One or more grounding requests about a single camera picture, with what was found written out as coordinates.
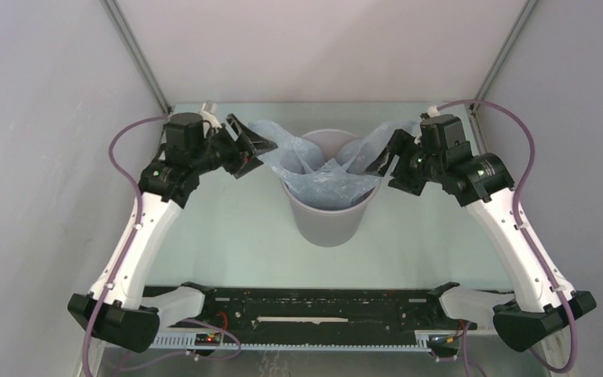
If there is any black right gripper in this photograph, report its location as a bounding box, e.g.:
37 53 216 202
366 128 444 196

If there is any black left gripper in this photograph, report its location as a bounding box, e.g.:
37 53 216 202
192 115 277 179

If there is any blue translucent trash bag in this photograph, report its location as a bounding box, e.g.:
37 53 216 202
248 120 421 210

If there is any grey plastic trash bin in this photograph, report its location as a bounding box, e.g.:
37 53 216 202
281 129 380 247

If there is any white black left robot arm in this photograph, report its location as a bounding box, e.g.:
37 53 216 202
68 102 277 353

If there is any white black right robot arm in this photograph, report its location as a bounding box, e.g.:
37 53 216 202
366 110 596 352

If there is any small electronics board with leds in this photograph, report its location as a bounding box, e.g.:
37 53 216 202
194 333 222 346

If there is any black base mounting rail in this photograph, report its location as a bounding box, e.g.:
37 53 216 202
167 287 466 346

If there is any white slotted cable duct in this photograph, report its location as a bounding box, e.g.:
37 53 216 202
149 331 429 352

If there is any aluminium frame rail left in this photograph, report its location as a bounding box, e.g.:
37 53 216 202
100 0 173 152

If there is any aluminium frame rail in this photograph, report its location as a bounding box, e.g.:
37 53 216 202
465 0 542 137
100 0 173 152

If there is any aluminium frame rail right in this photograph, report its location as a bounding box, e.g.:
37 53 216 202
465 0 542 137

